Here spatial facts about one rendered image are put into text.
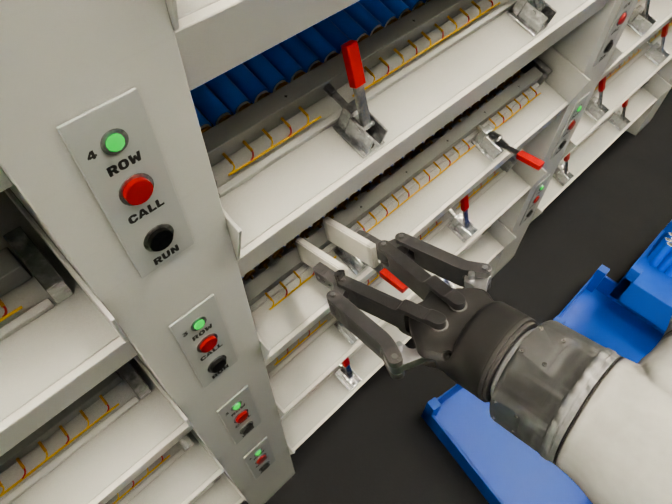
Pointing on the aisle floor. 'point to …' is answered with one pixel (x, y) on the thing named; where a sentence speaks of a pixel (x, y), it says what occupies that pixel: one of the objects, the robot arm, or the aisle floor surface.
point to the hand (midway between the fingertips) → (336, 252)
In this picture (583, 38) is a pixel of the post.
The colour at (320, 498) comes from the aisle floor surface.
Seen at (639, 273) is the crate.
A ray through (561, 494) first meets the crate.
